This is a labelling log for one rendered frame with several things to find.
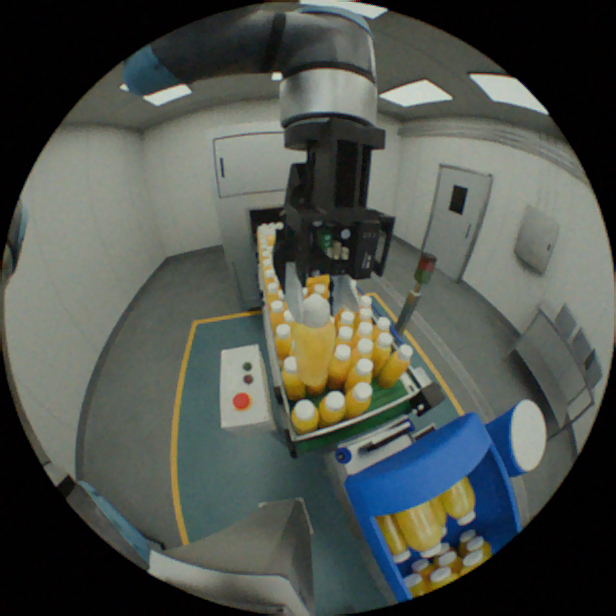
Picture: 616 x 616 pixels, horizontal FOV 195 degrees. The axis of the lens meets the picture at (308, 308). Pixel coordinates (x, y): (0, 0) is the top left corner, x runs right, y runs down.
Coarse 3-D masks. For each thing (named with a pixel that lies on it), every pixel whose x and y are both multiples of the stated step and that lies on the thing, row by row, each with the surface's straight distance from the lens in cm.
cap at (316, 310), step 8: (304, 304) 24; (312, 304) 24; (320, 304) 24; (328, 304) 24; (304, 312) 23; (312, 312) 23; (320, 312) 23; (328, 312) 24; (312, 320) 23; (320, 320) 23
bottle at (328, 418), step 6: (324, 402) 43; (318, 408) 47; (324, 408) 43; (342, 408) 43; (324, 414) 44; (330, 414) 43; (336, 414) 43; (342, 414) 44; (324, 420) 47; (330, 420) 45; (336, 420) 45; (324, 426) 52; (330, 426) 51
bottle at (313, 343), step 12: (300, 324) 25; (312, 324) 24; (324, 324) 24; (300, 336) 25; (312, 336) 25; (324, 336) 25; (300, 348) 27; (312, 348) 26; (324, 348) 26; (300, 360) 30; (312, 360) 28; (324, 360) 29; (300, 372) 33; (312, 372) 31; (324, 372) 33; (312, 384) 36
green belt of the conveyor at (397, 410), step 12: (372, 384) 65; (396, 384) 69; (312, 396) 60; (324, 396) 60; (372, 396) 64; (384, 396) 65; (396, 396) 67; (372, 408) 62; (396, 408) 65; (408, 408) 68; (372, 420) 61; (384, 420) 63; (336, 432) 58; (348, 432) 59; (360, 432) 61; (300, 444) 56; (312, 444) 57; (324, 444) 58
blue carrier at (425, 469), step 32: (416, 448) 40; (448, 448) 29; (480, 448) 33; (352, 480) 36; (384, 480) 29; (416, 480) 28; (448, 480) 29; (480, 480) 55; (384, 512) 32; (480, 512) 63; (512, 512) 55; (384, 544) 37; (384, 576) 48
